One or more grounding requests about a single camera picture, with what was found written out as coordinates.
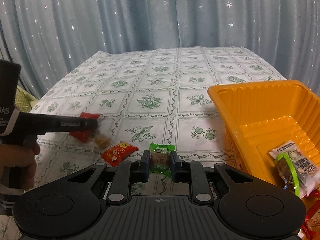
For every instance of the small red candy packet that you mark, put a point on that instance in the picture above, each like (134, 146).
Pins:
(116, 154)

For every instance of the green candy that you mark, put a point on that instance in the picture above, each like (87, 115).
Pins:
(159, 158)

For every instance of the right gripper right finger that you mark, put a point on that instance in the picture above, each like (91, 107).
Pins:
(192, 173)

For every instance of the grey printed snack packet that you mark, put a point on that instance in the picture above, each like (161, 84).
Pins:
(307, 170)

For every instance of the blue star curtain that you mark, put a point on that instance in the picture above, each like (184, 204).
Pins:
(49, 38)

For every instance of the floral white tablecloth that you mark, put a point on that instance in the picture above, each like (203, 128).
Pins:
(159, 96)

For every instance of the person's left hand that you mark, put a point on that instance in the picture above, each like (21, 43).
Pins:
(18, 156)

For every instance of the green dark snack packet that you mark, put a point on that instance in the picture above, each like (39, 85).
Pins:
(288, 174)

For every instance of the brown clear-wrapped candy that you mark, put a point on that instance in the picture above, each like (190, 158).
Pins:
(100, 142)

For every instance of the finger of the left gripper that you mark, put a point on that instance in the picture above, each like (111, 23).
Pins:
(40, 124)

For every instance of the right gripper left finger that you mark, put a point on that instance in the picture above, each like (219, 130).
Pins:
(128, 173)

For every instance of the green zigzag cushion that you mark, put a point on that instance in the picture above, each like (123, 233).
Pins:
(24, 100)

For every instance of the red snack packet in tray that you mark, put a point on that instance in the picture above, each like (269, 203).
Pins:
(310, 227)

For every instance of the orange plastic tray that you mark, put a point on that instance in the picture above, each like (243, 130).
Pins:
(259, 117)

